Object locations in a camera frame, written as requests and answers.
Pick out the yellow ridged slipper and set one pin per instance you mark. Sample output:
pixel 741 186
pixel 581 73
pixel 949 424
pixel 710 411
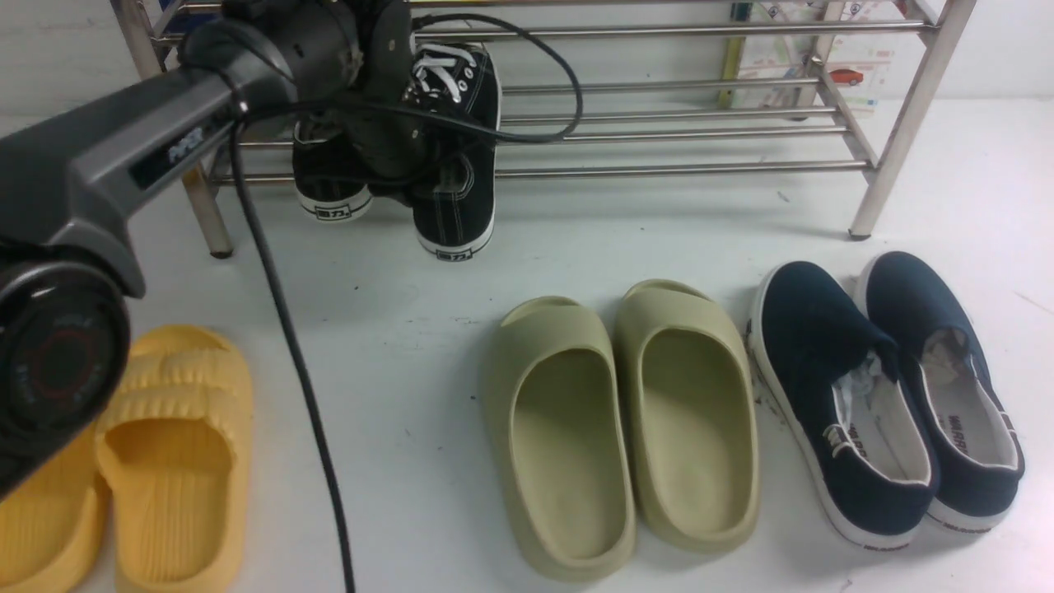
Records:
pixel 175 447
pixel 52 526

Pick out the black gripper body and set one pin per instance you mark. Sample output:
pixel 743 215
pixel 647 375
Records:
pixel 387 107

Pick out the stainless steel shoe rack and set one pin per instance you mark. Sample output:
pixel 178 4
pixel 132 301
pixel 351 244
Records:
pixel 149 47

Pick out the left olive green slipper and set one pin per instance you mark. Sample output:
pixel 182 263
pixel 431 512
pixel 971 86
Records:
pixel 549 396

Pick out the navy slip-on shoe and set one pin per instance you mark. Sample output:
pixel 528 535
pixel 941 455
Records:
pixel 837 380
pixel 974 441

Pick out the left navy slip-on shoe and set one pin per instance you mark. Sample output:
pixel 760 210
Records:
pixel 837 380

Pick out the right olive green slipper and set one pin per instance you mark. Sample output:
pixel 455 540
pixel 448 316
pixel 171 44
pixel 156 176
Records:
pixel 686 387

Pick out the olive green slipper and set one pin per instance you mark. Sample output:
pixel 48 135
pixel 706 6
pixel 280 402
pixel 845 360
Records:
pixel 686 387
pixel 549 396

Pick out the black canvas sneaker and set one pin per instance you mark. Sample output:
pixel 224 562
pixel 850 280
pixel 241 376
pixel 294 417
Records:
pixel 454 208
pixel 327 171

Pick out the right navy slip-on shoe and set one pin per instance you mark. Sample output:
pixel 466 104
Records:
pixel 974 441

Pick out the left yellow ridged slipper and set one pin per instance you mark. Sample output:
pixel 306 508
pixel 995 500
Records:
pixel 52 526

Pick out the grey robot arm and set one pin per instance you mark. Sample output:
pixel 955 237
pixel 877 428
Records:
pixel 71 183

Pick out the right yellow ridged slipper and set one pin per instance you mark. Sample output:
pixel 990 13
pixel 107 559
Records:
pixel 175 447

